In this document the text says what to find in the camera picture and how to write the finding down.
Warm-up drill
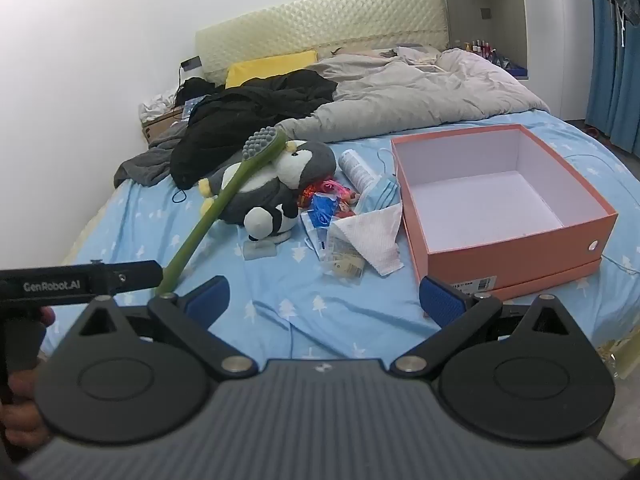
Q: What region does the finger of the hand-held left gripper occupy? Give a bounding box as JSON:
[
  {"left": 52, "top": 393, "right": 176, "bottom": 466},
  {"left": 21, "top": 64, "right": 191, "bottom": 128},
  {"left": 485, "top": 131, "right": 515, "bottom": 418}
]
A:
[{"left": 107, "top": 260, "right": 164, "bottom": 293}]

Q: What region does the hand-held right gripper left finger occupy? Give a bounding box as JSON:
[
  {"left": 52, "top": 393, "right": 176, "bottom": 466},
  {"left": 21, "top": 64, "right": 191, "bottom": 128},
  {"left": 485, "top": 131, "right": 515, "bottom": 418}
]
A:
[{"left": 65, "top": 276, "right": 258, "bottom": 379}]

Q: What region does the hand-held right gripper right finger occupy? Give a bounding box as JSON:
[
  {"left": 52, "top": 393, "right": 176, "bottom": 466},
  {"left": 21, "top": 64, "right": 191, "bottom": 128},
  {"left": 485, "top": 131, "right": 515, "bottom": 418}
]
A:
[{"left": 390, "top": 276, "right": 583, "bottom": 379}]

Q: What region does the orange cardboard box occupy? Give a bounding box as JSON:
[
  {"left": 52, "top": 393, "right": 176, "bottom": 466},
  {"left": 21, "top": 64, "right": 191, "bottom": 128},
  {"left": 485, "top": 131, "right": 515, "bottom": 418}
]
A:
[{"left": 390, "top": 124, "right": 619, "bottom": 301}]

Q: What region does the green massage stick grey head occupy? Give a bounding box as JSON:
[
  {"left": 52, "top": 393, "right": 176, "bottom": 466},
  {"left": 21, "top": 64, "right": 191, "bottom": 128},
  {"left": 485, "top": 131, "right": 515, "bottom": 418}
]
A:
[{"left": 156, "top": 127, "right": 290, "bottom": 297}]

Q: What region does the blue face mask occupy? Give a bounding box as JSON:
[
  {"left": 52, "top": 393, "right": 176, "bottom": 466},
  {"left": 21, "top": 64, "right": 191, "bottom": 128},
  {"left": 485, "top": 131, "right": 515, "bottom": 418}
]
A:
[{"left": 356, "top": 147, "right": 404, "bottom": 218}]

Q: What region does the blue plastic bag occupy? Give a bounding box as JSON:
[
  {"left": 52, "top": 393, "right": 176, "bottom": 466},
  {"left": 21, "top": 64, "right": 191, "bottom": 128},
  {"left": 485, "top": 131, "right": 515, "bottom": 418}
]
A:
[{"left": 310, "top": 194, "right": 342, "bottom": 226}]

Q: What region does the pink feathered flamingo toy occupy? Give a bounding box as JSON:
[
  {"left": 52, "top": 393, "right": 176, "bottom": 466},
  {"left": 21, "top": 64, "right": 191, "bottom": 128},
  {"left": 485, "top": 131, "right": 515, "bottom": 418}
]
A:
[{"left": 320, "top": 178, "right": 361, "bottom": 206}]

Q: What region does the person's left hand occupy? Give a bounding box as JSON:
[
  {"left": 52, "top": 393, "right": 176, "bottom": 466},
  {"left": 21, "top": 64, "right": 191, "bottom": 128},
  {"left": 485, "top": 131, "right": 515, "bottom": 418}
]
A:
[{"left": 0, "top": 306, "right": 57, "bottom": 463}]

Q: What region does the small clear plastic packet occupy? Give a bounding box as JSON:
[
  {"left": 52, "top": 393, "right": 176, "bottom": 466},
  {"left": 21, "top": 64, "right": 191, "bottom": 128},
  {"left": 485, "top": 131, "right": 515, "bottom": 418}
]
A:
[{"left": 243, "top": 240, "right": 279, "bottom": 261}]

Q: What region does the light blue printed bed sheet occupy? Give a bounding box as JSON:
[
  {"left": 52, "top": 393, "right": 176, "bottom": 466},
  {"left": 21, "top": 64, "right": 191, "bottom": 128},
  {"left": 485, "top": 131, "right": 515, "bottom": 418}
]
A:
[{"left": 40, "top": 110, "right": 640, "bottom": 361}]

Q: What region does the white paper towel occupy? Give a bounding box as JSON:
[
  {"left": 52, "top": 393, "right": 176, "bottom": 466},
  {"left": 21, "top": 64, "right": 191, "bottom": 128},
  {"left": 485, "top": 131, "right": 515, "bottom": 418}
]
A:
[{"left": 332, "top": 204, "right": 405, "bottom": 277}]

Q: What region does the small panda plush toy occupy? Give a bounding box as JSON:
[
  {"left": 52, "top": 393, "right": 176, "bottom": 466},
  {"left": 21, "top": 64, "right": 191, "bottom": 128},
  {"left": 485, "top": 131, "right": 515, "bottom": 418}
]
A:
[{"left": 243, "top": 204, "right": 301, "bottom": 242}]

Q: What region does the clear snack packet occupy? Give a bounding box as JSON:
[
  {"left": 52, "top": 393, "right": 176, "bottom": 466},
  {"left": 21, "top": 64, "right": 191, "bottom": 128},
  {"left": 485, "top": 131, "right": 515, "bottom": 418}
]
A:
[{"left": 322, "top": 232, "right": 368, "bottom": 278}]

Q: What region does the dark grey garment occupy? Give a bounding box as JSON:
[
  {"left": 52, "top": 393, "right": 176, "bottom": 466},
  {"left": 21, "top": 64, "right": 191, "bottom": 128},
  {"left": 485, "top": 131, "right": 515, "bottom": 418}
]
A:
[{"left": 114, "top": 122, "right": 193, "bottom": 190}]

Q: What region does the clear zip bag blue edge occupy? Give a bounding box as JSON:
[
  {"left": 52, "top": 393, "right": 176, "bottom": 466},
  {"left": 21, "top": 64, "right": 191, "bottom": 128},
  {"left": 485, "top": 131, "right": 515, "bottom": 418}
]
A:
[{"left": 300, "top": 210, "right": 336, "bottom": 261}]

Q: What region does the red foil wrapper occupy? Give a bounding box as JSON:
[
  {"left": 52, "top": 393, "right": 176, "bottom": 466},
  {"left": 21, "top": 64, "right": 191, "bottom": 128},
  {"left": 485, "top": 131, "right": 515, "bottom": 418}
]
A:
[{"left": 297, "top": 182, "right": 326, "bottom": 208}]

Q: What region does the brown cardboard box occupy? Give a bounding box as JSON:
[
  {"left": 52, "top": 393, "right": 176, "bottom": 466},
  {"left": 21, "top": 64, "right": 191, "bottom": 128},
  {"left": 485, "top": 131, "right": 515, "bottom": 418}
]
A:
[{"left": 141, "top": 107, "right": 186, "bottom": 148}]

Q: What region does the white printed tube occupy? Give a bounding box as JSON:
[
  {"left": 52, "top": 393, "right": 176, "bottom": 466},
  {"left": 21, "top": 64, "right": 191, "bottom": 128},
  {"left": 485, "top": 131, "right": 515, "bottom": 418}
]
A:
[{"left": 339, "top": 150, "right": 381, "bottom": 193}]

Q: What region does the grey penguin plush toy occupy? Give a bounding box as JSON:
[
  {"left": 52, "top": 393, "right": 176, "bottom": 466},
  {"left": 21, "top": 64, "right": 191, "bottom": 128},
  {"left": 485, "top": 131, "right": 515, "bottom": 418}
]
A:
[{"left": 198, "top": 140, "right": 337, "bottom": 226}]

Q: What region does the crumpled white cloth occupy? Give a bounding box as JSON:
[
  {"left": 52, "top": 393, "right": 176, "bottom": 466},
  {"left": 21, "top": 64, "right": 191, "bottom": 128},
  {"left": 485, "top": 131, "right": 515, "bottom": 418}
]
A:
[{"left": 139, "top": 87, "right": 181, "bottom": 121}]

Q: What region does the blue patterned packet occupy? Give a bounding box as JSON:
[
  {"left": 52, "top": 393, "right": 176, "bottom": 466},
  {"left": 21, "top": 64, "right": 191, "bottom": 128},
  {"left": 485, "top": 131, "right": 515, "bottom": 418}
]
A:
[{"left": 182, "top": 95, "right": 212, "bottom": 121}]

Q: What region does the black jacket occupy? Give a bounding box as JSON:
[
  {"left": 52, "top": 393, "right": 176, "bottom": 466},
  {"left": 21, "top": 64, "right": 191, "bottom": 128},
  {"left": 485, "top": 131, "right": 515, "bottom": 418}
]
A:
[{"left": 170, "top": 70, "right": 338, "bottom": 191}]

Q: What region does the grey duvet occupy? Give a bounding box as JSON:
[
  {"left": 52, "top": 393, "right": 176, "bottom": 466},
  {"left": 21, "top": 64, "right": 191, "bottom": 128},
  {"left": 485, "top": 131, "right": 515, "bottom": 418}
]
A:
[{"left": 275, "top": 49, "right": 551, "bottom": 143}]

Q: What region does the yellow pillow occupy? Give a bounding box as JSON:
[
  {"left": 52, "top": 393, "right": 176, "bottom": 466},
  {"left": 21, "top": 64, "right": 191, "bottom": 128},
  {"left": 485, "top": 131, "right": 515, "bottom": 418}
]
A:
[{"left": 225, "top": 50, "right": 319, "bottom": 90}]

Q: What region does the blue storage box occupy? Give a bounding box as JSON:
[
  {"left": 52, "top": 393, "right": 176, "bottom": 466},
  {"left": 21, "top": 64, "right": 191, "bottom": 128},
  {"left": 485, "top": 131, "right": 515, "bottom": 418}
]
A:
[{"left": 492, "top": 52, "right": 530, "bottom": 81}]

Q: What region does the row of small bottles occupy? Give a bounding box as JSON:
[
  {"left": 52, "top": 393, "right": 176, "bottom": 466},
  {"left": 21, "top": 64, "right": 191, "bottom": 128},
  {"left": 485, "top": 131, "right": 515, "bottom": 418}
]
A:
[{"left": 465, "top": 39, "right": 501, "bottom": 59}]

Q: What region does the blue curtain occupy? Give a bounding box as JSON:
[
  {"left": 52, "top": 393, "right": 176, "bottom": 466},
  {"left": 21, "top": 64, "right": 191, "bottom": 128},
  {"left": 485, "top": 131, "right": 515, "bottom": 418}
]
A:
[{"left": 582, "top": 0, "right": 640, "bottom": 156}]

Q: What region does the cream padded headboard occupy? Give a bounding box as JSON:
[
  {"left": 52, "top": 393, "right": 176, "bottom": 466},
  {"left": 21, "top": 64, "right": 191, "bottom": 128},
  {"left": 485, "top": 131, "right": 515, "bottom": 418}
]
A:
[{"left": 194, "top": 0, "right": 448, "bottom": 86}]

